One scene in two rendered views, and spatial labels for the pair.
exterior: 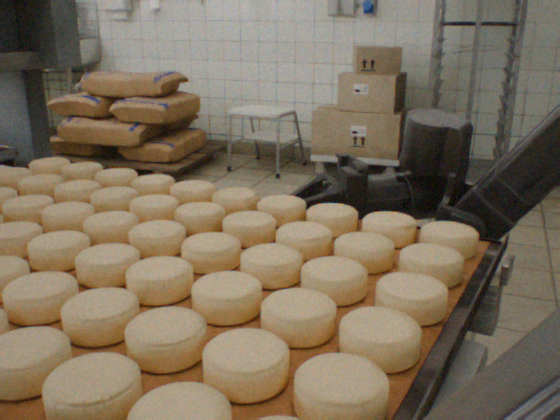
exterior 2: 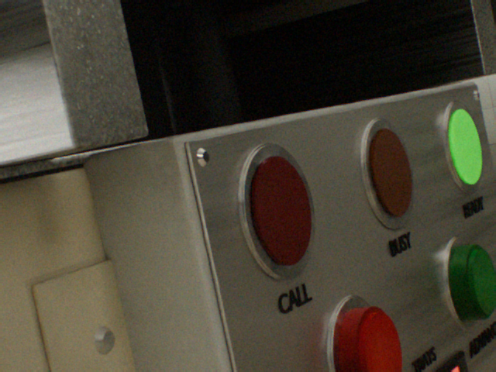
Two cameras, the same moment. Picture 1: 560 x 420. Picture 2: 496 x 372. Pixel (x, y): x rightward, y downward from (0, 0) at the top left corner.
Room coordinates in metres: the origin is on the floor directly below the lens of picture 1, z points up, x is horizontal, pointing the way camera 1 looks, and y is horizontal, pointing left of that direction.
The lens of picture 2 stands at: (-0.04, -0.09, 0.83)
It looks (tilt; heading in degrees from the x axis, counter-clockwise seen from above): 3 degrees down; 3
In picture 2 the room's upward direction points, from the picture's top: 12 degrees counter-clockwise
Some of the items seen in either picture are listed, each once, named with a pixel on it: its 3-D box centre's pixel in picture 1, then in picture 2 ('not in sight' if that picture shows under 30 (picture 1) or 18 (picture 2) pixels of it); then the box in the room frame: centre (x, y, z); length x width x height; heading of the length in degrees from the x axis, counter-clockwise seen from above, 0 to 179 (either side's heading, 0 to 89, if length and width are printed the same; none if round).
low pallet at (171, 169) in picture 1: (132, 157); not in sight; (4.31, 1.13, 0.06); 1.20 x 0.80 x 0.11; 71
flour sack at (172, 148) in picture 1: (166, 143); not in sight; (4.23, 0.84, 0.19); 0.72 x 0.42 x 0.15; 163
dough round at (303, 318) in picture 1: (298, 316); not in sight; (0.34, -0.01, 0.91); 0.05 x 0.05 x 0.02
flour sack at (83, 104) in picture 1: (100, 101); not in sight; (4.43, 1.37, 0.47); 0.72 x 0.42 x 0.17; 159
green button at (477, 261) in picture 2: not in sight; (466, 283); (0.36, -0.15, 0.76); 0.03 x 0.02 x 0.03; 150
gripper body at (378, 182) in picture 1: (369, 200); not in sight; (0.63, -0.10, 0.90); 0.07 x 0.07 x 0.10; 16
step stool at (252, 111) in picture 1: (267, 138); not in sight; (4.21, 0.09, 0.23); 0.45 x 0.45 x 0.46; 61
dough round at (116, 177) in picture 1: (116, 180); not in sight; (0.67, 0.20, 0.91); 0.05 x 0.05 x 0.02
